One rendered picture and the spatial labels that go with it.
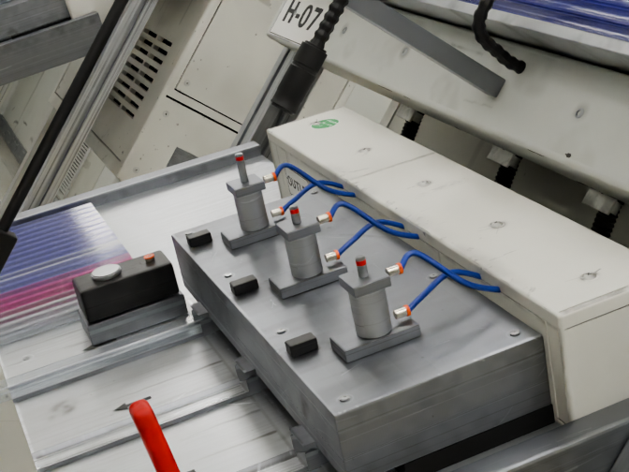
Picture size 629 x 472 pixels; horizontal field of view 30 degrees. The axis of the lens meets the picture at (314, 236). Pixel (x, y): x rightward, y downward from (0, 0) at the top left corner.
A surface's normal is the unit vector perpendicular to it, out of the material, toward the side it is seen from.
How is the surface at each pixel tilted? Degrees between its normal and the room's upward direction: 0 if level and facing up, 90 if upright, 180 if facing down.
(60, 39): 90
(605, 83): 90
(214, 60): 90
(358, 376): 43
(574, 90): 90
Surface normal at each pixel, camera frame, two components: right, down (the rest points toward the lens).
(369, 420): 0.37, 0.29
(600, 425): -0.19, -0.90
